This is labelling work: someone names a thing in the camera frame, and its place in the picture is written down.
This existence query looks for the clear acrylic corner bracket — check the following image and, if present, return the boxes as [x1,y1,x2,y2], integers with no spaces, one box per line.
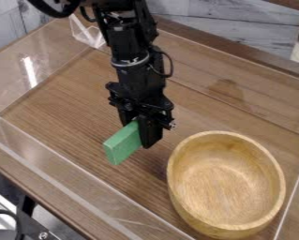
[70,14,106,49]

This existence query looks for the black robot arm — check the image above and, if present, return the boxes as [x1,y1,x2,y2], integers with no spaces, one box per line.
[28,0,174,148]

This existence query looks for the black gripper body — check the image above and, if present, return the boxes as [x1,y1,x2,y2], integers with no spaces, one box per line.
[106,59,174,129]

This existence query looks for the brown wooden bowl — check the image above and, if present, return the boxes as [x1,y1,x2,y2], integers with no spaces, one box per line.
[167,130,288,240]

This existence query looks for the clear acrylic tray walls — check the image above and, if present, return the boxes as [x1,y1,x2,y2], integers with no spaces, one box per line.
[0,20,299,240]

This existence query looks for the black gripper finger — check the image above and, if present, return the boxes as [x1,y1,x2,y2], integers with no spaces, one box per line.
[118,109,137,126]
[138,114,163,149]

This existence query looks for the green rectangular block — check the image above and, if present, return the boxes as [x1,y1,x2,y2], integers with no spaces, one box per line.
[103,121,142,165]

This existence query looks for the black cable bottom left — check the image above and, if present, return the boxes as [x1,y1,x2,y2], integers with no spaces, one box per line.
[0,208,24,240]

